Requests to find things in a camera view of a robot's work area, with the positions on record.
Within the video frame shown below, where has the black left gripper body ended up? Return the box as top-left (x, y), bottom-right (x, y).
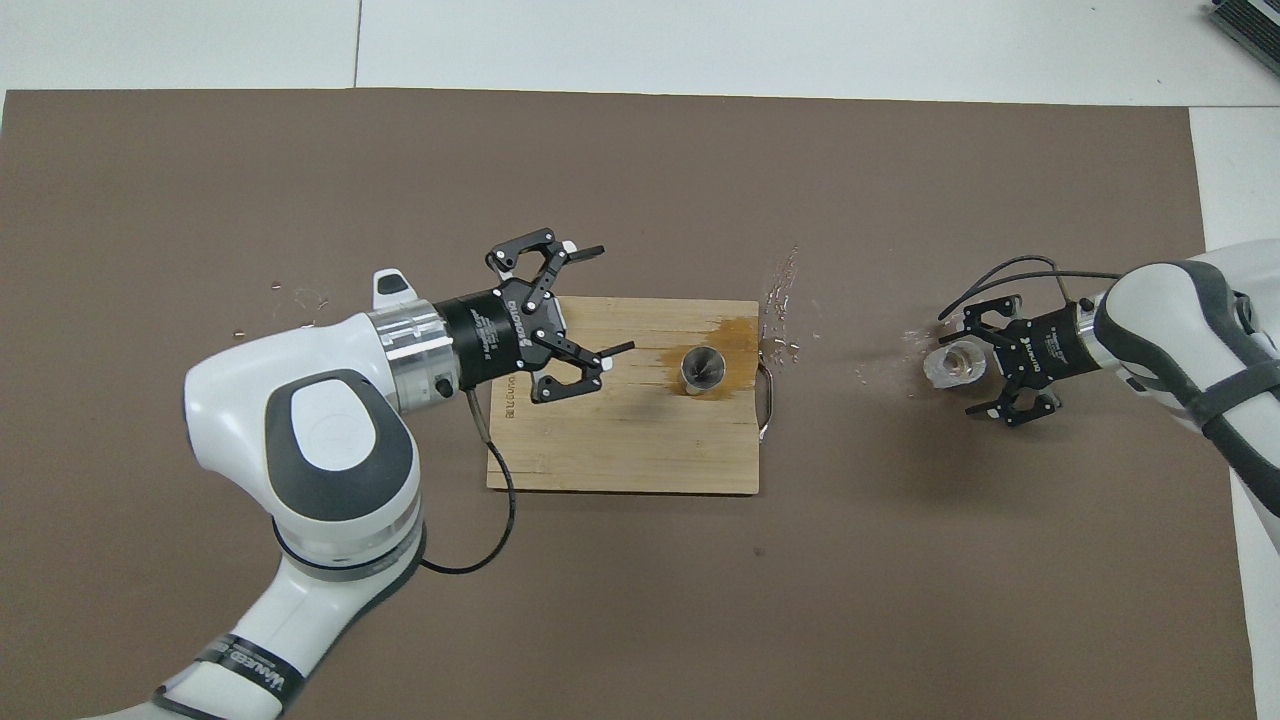
top-left (434, 284), bottom-right (572, 392)

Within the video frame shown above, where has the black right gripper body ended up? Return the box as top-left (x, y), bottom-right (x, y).
top-left (994, 306), bottom-right (1093, 388)

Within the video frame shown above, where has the clear faceted glass cup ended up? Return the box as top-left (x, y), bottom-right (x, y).
top-left (921, 338), bottom-right (991, 392)

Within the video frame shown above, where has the steel double jigger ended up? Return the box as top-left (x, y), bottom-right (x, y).
top-left (680, 344), bottom-right (729, 397)

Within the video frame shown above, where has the bamboo cutting board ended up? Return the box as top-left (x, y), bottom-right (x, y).
top-left (486, 297), bottom-right (777, 496)

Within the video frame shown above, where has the brown table mat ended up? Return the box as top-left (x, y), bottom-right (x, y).
top-left (0, 88), bottom-right (1259, 720)

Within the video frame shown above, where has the grey ribbed device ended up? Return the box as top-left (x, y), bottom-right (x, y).
top-left (1203, 0), bottom-right (1280, 64)

